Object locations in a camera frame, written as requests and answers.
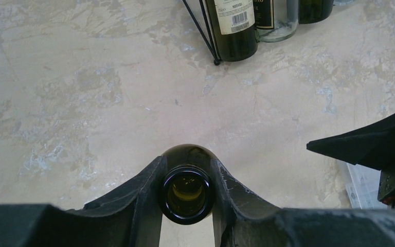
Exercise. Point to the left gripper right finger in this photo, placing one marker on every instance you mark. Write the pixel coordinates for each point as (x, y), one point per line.
(242, 218)

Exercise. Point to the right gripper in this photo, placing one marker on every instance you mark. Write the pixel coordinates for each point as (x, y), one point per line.
(372, 146)

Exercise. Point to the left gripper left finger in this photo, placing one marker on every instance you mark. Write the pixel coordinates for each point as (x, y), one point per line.
(128, 215)

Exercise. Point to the green bottle silver foil neck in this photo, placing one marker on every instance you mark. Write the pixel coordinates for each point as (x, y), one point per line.
(187, 192)

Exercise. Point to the dark green bottle white label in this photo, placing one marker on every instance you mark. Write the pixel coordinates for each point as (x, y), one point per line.
(313, 11)

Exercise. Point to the clear slender glass bottle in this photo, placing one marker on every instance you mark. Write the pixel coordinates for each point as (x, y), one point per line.
(275, 20)

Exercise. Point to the dark green wine bottle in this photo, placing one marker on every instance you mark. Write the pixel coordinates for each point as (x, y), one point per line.
(233, 27)

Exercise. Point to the clear bottle black cap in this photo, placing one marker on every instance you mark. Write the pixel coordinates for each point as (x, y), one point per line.
(342, 2)

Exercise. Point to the clear plastic screw box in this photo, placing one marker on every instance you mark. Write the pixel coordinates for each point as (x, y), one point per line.
(363, 187)

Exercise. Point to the black wire wine rack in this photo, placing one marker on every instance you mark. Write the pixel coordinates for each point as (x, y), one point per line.
(205, 29)

